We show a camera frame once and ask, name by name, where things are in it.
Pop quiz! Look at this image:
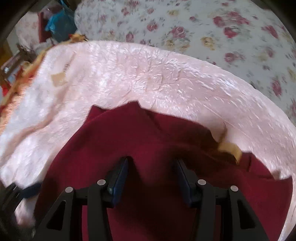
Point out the dark red fleece garment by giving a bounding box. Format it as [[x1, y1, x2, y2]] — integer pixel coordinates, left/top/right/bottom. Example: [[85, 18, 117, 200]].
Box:
[[34, 102, 292, 240]]

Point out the pink quilted satin bedspread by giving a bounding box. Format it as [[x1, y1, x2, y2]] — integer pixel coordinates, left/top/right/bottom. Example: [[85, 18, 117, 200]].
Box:
[[1, 41, 295, 240]]

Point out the orange yellow patterned blanket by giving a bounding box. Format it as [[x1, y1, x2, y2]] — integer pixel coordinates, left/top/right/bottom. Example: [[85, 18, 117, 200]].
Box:
[[0, 33, 88, 121]]

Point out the floral covered furniture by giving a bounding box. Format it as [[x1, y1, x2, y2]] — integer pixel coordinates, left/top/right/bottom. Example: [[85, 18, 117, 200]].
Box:
[[15, 11, 40, 50]]

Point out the blue plastic bag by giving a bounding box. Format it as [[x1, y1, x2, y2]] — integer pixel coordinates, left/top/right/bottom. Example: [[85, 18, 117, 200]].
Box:
[[45, 1, 77, 42]]

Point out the floral white bed sheet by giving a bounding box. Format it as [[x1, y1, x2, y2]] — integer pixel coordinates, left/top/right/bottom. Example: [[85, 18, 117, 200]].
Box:
[[74, 1, 295, 122]]

